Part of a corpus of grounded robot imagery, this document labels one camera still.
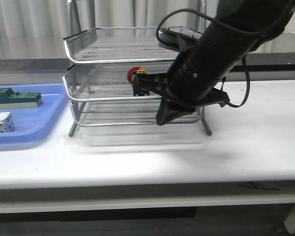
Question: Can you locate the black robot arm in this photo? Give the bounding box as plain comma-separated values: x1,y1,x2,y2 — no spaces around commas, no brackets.
132,0,295,126

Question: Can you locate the white circuit breaker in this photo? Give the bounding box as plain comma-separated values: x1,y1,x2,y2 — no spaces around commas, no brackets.
0,112,14,133

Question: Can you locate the green terminal block module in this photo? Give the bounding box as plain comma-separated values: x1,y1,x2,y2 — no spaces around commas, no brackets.
0,88,42,109

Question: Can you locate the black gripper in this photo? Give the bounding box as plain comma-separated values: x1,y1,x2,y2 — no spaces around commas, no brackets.
132,52,230,126

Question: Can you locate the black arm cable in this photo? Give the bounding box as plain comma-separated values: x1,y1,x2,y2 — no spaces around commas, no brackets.
156,0,295,109

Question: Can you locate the red emergency stop button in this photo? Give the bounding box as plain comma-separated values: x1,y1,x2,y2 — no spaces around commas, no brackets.
127,66,150,96

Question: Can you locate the blue plastic tray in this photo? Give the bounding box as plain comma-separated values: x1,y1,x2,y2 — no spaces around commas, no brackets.
0,84,68,150

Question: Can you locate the grey stone counter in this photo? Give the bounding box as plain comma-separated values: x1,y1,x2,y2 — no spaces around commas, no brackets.
0,32,295,73

